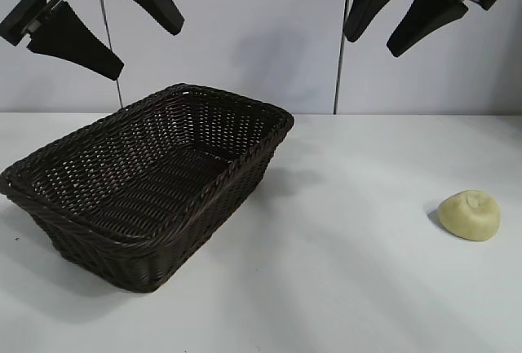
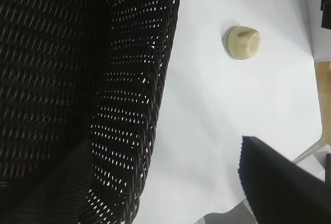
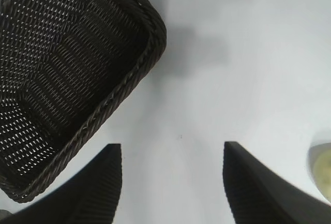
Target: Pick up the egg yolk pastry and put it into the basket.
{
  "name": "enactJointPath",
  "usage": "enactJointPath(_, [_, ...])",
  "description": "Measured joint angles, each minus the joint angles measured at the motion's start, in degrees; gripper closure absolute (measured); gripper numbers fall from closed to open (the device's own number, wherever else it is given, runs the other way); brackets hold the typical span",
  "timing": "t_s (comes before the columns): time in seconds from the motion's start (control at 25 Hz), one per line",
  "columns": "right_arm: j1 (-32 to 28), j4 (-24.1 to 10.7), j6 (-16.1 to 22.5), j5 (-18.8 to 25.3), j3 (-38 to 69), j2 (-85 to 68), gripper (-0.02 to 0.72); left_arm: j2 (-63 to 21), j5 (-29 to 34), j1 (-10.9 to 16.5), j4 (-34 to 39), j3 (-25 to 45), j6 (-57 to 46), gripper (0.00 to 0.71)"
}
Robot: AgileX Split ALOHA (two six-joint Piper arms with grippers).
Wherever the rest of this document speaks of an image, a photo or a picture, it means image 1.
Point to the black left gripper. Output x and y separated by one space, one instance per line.
45 6

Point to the dark brown wicker basket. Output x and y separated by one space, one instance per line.
142 190

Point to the pale yellow egg yolk pastry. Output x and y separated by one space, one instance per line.
469 216

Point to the grey metal vertical strip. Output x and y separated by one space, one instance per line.
339 76

